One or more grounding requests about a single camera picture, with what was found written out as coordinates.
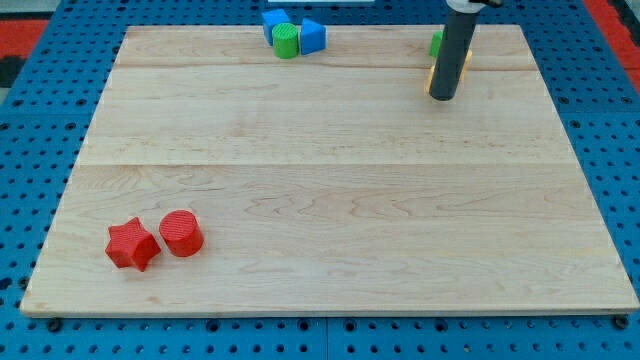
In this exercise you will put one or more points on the blue cube block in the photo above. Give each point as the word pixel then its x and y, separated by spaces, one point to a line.
pixel 270 19

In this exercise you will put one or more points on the yellow heart block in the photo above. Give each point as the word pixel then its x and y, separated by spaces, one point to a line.
pixel 431 73

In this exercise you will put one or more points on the green cylinder block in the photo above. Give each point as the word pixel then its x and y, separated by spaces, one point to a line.
pixel 285 41

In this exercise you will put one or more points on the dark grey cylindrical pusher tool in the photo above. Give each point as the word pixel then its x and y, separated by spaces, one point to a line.
pixel 456 40

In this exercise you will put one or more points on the green block behind tool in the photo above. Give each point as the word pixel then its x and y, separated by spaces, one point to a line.
pixel 435 44

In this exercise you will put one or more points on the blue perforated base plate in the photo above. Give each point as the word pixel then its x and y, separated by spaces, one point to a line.
pixel 48 110

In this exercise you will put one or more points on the red star block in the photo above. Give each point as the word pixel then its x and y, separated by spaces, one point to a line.
pixel 131 245

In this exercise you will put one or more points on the red cylinder block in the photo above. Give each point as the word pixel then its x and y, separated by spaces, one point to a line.
pixel 181 233

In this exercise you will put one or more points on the wooden board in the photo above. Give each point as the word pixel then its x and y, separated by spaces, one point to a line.
pixel 329 185

